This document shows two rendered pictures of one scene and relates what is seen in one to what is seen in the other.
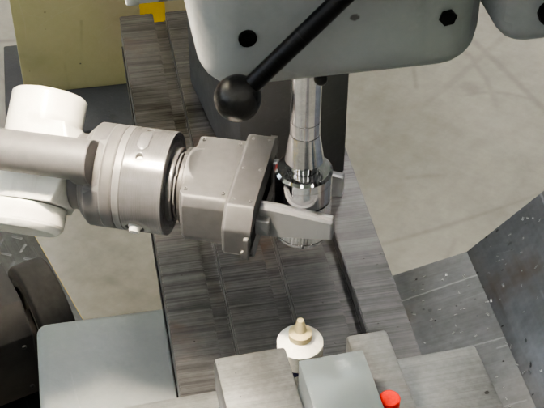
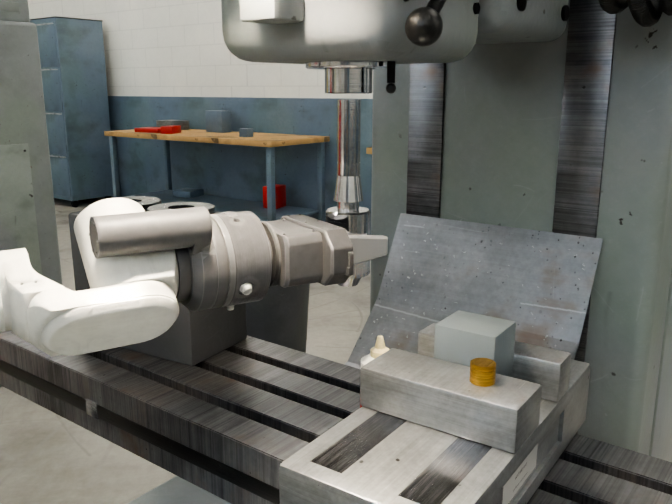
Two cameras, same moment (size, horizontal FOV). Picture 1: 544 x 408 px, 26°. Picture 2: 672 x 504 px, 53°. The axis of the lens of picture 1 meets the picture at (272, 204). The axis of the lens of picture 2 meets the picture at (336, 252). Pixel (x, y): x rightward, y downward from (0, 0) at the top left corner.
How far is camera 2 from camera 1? 0.70 m
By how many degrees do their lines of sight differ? 46
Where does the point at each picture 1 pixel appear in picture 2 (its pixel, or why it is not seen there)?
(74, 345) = not seen: outside the picture
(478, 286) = not seen: hidden behind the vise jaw
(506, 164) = not seen: hidden behind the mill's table
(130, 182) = (241, 238)
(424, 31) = (467, 18)
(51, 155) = (178, 218)
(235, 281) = (248, 401)
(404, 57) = (460, 38)
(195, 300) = (233, 420)
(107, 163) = (215, 230)
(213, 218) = (313, 252)
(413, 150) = (112, 488)
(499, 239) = (366, 341)
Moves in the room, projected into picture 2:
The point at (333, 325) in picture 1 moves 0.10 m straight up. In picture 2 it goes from (343, 393) to (343, 315)
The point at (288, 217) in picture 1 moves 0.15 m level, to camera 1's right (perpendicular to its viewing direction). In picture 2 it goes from (359, 240) to (452, 221)
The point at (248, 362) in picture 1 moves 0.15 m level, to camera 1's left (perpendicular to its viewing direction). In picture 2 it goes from (384, 359) to (254, 409)
